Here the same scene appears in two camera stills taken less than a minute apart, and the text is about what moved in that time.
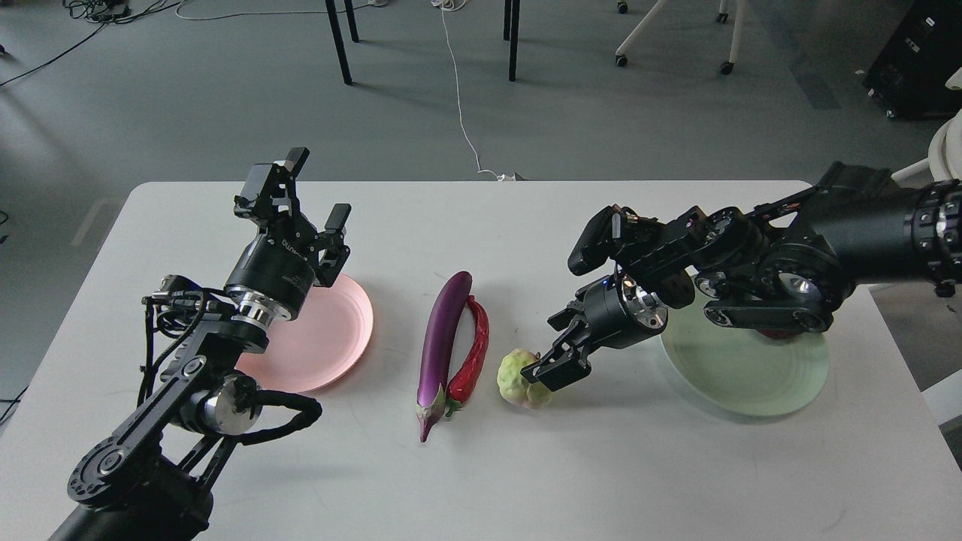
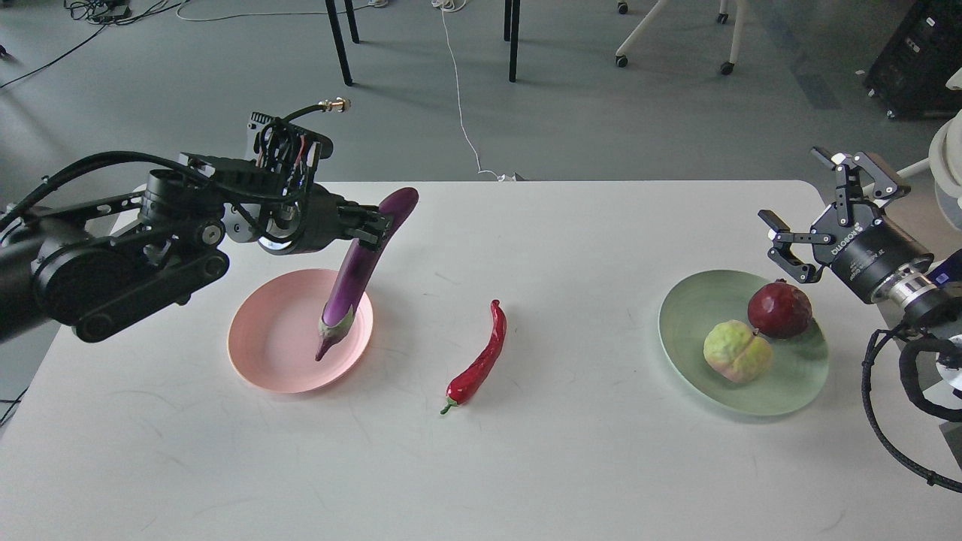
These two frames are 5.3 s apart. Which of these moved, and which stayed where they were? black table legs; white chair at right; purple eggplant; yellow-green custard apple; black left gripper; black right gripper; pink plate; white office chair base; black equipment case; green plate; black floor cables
Moved: black right gripper; yellow-green custard apple; purple eggplant; black left gripper
Stayed: black equipment case; white chair at right; green plate; white office chair base; pink plate; black table legs; black floor cables
